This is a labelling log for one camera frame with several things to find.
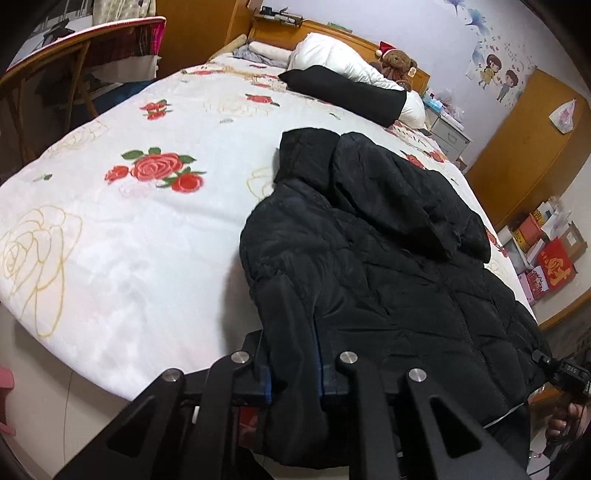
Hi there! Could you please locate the headboard shelf with clutter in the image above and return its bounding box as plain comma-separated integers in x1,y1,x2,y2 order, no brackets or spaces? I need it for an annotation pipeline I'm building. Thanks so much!
253,6,304,29

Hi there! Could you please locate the brown teddy bear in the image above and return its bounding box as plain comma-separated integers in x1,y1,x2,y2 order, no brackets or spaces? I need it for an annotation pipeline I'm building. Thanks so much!
376,41,419,91

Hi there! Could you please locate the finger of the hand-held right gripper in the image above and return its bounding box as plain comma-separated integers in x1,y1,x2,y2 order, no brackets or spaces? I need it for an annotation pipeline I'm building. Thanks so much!
531,351,555,376

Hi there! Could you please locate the person's right hand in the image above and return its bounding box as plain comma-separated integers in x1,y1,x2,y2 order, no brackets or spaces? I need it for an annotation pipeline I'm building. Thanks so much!
546,399,591,452

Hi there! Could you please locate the grey nightstand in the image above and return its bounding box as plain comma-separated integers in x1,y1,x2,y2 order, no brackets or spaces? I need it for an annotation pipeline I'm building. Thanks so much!
431,113,472,160

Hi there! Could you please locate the pile of gift boxes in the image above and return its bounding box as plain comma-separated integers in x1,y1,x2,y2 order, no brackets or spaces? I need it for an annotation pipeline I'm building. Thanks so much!
499,196,587,306

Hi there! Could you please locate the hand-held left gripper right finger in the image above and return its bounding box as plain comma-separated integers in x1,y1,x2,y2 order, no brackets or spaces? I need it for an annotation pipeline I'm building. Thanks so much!
318,351,532,480

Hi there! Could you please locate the pink plastic object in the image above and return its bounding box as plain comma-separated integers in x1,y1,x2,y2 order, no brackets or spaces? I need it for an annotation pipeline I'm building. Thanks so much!
0,367,17,437

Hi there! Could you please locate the beige bed side rail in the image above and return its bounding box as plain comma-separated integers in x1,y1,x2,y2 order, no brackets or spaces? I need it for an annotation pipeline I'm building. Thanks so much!
205,36,250,62

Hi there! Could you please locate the clear plastic bag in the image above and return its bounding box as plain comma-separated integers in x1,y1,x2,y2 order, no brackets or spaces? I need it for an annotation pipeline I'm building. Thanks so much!
436,90,463,119

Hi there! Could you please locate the red plaid cloth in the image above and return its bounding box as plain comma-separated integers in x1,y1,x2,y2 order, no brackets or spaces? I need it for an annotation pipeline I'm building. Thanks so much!
88,21,166,82

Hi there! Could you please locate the white floral bed blanket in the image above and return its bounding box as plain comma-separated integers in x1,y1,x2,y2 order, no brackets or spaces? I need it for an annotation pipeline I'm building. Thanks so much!
0,52,539,402

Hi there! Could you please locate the wooden wardrobe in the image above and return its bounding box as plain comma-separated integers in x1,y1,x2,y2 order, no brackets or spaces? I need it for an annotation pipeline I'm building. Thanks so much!
154,0,252,70
466,69,591,232

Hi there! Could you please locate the black hooded puffer jacket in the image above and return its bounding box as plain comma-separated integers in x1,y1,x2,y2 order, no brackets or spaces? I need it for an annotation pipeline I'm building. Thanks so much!
239,128,552,467

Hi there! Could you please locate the wooden bed headboard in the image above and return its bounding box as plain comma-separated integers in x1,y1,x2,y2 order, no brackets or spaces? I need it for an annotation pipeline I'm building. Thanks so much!
248,18,431,93

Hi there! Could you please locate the black pillow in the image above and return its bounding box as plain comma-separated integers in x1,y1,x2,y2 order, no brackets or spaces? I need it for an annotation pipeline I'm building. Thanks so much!
278,65,408,126

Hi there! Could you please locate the grey cloth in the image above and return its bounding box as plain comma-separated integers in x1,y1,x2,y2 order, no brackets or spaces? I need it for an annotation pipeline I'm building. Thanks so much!
233,41,296,65

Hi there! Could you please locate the patterned curtain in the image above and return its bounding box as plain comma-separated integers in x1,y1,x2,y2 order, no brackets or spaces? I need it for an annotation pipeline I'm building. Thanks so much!
92,0,158,22

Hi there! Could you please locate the hanging white plastic bag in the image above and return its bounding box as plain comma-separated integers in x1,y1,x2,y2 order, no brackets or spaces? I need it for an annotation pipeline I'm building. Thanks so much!
549,99,577,134

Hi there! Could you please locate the cartoon couple wall poster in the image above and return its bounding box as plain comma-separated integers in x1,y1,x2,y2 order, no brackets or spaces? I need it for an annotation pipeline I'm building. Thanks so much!
445,0,527,103

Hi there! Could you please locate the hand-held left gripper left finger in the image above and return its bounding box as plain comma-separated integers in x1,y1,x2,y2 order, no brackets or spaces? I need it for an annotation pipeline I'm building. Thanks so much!
53,331,274,480

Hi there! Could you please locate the wooden chair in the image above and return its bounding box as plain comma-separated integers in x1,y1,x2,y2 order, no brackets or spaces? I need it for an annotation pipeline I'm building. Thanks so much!
0,16,167,162

